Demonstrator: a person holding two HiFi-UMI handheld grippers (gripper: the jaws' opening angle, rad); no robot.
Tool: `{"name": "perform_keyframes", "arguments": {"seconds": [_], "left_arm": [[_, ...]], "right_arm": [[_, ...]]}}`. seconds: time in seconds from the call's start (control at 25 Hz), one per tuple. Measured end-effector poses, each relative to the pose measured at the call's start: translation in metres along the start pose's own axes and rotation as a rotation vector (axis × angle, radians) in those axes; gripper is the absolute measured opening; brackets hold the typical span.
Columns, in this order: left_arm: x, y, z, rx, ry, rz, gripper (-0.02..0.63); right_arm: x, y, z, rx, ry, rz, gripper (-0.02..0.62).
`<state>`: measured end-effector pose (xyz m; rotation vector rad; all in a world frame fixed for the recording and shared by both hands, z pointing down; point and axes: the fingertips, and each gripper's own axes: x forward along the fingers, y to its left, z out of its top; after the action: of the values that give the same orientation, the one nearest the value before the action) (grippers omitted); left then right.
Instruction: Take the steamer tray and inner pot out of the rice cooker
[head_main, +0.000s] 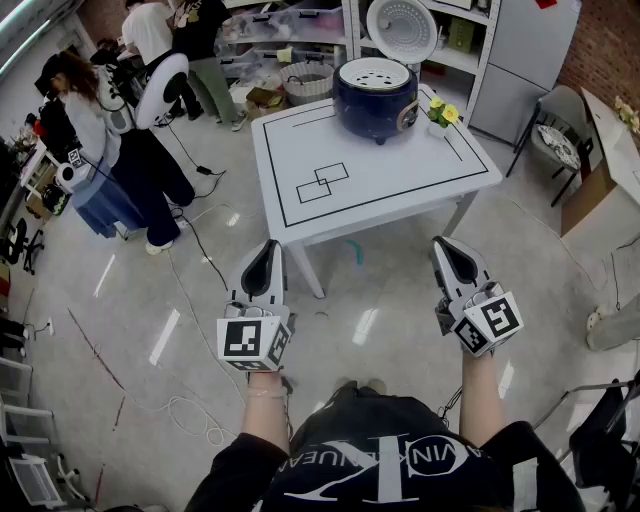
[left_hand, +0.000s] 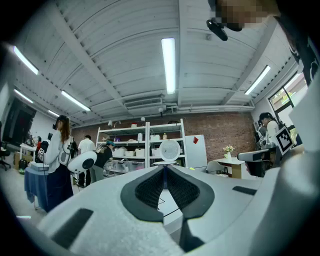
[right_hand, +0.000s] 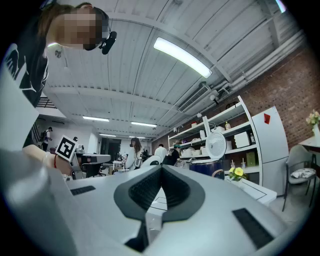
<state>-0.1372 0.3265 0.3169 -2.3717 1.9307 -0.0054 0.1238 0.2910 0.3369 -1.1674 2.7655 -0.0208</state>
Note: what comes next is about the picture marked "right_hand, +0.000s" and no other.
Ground white ceiling pipe bundle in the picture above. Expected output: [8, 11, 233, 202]
[212, 29, 307, 95]

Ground person's black printed t-shirt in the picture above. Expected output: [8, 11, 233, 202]
[2, 42, 50, 148]

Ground white metal shelf unit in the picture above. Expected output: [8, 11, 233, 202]
[167, 95, 263, 187]

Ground white box appliance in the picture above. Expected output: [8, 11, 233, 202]
[234, 131, 251, 149]

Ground black head-mounted camera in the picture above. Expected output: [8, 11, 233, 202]
[98, 31, 118, 55]

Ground pale side table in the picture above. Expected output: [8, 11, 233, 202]
[298, 136, 320, 154]

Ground grey chair black legs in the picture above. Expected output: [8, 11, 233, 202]
[281, 144, 318, 213]

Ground person's left forearm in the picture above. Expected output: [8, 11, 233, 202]
[22, 144, 73, 176]

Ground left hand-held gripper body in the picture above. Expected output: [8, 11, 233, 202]
[54, 134, 112, 180]

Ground long ceiling light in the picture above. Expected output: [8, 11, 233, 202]
[153, 36, 213, 79]

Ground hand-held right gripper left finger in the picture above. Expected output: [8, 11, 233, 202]
[64, 164, 164, 256]

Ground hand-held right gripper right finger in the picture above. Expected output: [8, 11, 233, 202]
[141, 164, 289, 256]

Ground person's head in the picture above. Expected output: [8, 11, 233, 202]
[47, 2, 111, 52]

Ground white oval device black disc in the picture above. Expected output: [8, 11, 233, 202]
[141, 154, 163, 168]

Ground blue rice cooker white lid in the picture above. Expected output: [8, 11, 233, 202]
[189, 131, 228, 180]

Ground patterned seat cushion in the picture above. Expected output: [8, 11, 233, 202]
[290, 167, 317, 179]

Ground pale flowers in white vase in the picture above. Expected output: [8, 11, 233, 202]
[305, 109, 320, 138]

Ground green box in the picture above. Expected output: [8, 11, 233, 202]
[246, 151, 257, 167]

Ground white ceiling air vent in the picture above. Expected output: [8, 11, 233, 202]
[177, 83, 213, 113]

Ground yellow potted flower plant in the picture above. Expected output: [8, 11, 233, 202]
[228, 166, 248, 188]

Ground white refrigerator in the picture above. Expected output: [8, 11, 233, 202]
[251, 106, 291, 198]

